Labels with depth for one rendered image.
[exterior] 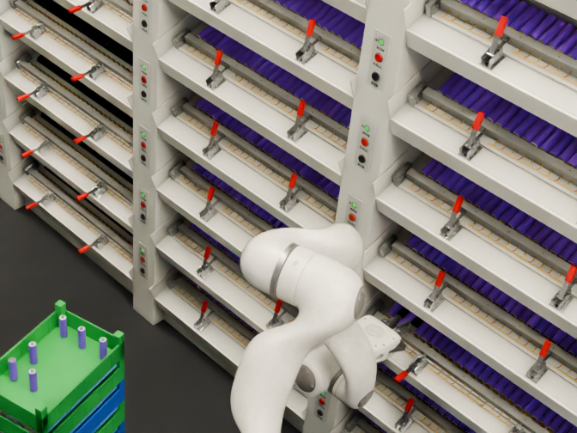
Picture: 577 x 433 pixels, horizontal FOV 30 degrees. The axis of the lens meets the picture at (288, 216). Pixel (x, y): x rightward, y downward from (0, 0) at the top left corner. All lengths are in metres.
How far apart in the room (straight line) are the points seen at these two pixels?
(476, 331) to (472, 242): 0.21
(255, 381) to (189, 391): 1.23
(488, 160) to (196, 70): 0.84
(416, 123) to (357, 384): 0.53
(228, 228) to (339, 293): 1.00
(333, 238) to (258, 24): 0.65
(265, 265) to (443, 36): 0.55
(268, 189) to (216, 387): 0.73
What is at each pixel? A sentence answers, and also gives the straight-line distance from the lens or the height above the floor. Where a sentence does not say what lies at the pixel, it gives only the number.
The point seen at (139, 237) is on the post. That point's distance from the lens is 3.06.
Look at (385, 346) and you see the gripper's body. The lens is 2.33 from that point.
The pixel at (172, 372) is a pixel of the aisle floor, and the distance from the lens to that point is 3.10.
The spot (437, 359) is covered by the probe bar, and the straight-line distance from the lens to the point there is 2.45.
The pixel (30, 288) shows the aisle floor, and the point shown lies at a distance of 3.36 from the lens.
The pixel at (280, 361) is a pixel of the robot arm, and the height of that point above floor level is 0.96.
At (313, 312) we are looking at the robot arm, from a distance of 1.80.
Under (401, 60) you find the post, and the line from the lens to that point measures 2.09.
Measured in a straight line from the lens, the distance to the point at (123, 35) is 2.75.
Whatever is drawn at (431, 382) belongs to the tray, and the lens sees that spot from 2.46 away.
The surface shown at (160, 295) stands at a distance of 3.15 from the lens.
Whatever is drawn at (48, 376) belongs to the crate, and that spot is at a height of 0.32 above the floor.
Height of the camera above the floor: 2.29
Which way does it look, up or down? 39 degrees down
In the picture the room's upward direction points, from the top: 7 degrees clockwise
